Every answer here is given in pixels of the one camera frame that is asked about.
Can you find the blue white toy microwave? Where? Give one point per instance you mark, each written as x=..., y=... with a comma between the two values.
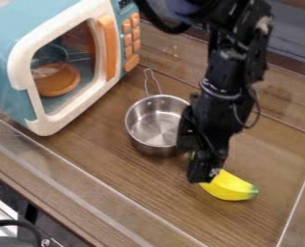
x=91, y=34

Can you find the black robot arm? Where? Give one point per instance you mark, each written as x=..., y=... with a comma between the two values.
x=240, y=27

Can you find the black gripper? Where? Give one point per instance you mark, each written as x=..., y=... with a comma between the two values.
x=214, y=117

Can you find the yellow toy banana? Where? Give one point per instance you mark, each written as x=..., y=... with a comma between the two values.
x=228, y=188

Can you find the orange plate in microwave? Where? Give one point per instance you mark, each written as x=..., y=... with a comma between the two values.
x=55, y=79

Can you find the silver metal pot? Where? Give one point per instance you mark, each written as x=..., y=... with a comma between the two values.
x=152, y=119

